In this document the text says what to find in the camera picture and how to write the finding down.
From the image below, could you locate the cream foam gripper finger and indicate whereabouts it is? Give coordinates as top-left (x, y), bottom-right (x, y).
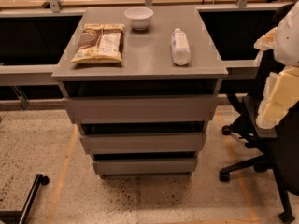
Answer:
top-left (256, 66), bottom-right (299, 129)
top-left (254, 27), bottom-right (277, 63)

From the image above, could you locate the grey bottom drawer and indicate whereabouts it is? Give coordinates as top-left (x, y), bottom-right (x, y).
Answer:
top-left (93, 158), bottom-right (197, 175)

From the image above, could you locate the grey drawer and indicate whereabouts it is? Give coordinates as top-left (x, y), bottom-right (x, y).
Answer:
top-left (66, 95), bottom-right (217, 124)
top-left (93, 158), bottom-right (197, 175)
top-left (80, 133), bottom-right (206, 154)

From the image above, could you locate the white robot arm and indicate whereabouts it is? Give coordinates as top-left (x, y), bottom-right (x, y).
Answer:
top-left (254, 2), bottom-right (299, 129)

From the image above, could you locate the grey drawer cabinet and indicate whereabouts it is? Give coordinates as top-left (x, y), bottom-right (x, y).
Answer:
top-left (50, 5), bottom-right (229, 179)

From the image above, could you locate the grey middle drawer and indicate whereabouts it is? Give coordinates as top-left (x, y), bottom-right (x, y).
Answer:
top-left (80, 133), bottom-right (206, 154)

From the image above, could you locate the grey top drawer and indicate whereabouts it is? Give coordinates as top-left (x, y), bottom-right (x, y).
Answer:
top-left (66, 95), bottom-right (217, 124)

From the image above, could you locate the black office chair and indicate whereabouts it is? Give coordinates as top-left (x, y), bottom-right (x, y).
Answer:
top-left (218, 2), bottom-right (299, 224)

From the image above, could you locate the white plastic bottle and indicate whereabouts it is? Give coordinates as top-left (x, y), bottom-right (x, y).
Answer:
top-left (171, 28), bottom-right (191, 66)

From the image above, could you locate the white bowl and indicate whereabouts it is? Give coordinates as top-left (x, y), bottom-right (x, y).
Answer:
top-left (124, 7), bottom-right (154, 31)

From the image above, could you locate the brown yellow snack bag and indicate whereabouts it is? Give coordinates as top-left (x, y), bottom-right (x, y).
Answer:
top-left (71, 23), bottom-right (125, 64)

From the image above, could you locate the black chair leg with caster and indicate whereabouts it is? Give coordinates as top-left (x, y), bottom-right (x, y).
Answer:
top-left (0, 173), bottom-right (50, 224)

